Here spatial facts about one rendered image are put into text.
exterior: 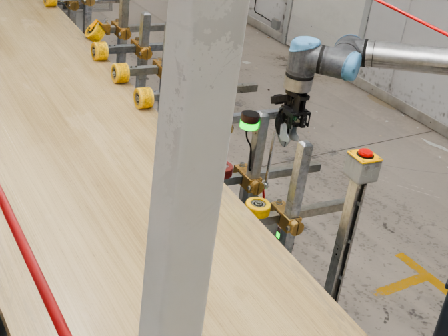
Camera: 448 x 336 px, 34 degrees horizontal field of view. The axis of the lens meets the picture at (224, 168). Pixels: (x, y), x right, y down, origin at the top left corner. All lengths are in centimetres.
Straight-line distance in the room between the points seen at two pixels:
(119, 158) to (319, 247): 161
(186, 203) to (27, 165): 180
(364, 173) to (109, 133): 102
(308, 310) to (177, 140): 135
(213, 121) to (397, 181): 405
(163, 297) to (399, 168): 415
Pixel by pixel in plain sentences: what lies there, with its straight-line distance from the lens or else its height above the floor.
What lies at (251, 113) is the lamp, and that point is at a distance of 239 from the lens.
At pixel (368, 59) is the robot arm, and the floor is 133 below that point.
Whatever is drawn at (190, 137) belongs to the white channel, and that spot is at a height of 181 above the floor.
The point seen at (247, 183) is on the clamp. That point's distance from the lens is 251.
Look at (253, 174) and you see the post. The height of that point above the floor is 89.
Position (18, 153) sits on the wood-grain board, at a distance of 249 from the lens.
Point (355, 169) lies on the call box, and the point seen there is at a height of 119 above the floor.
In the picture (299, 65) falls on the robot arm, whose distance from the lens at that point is 231.
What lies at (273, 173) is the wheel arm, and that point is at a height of 85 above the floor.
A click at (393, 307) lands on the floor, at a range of 355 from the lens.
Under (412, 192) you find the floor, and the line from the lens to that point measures 455.
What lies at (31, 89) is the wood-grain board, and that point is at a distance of 295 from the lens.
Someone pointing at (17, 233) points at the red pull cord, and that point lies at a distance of 59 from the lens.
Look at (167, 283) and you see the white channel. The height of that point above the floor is 166.
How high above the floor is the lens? 208
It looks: 28 degrees down
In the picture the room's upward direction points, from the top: 8 degrees clockwise
